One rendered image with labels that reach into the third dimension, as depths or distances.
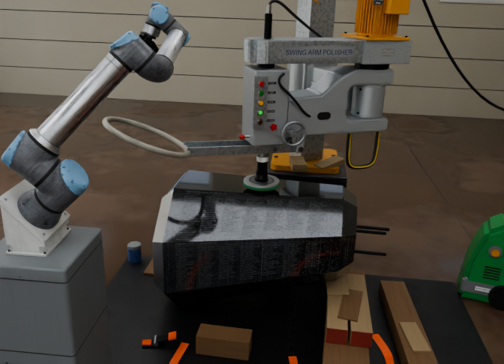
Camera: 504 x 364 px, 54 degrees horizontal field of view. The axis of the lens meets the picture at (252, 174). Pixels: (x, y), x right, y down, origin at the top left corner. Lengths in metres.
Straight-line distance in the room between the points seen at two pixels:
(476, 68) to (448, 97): 0.65
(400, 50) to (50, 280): 2.16
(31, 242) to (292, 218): 1.38
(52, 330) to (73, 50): 7.84
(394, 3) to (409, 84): 6.31
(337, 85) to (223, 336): 1.53
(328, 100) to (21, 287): 1.81
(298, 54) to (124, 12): 6.87
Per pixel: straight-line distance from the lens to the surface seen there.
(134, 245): 3.82
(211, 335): 2.91
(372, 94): 3.03
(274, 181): 2.96
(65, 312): 2.29
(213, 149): 2.75
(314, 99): 2.84
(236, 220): 2.86
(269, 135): 2.78
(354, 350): 2.88
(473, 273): 3.71
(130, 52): 2.11
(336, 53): 2.84
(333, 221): 2.87
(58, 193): 2.18
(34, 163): 2.16
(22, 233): 2.30
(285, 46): 2.71
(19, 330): 2.44
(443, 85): 9.32
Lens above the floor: 1.92
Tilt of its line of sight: 20 degrees down
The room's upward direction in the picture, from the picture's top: 2 degrees clockwise
